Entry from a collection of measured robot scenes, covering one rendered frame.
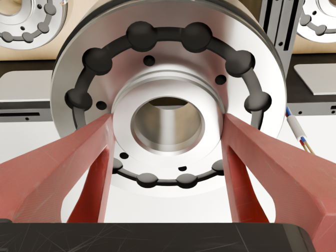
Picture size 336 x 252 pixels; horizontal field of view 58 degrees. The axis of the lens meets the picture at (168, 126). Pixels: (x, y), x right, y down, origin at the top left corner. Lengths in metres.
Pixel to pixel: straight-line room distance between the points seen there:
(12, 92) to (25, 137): 0.32
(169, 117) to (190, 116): 0.01
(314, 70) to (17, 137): 0.52
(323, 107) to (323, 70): 0.06
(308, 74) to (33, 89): 0.27
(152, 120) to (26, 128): 0.48
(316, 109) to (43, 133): 0.47
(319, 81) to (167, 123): 0.20
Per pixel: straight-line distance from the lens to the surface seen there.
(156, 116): 0.16
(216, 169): 0.16
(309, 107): 0.29
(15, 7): 0.35
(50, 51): 0.37
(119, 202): 0.72
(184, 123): 0.15
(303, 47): 0.38
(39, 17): 0.32
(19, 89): 0.32
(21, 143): 0.65
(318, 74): 0.34
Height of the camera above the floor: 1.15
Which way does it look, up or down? 54 degrees down
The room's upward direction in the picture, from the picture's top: 179 degrees clockwise
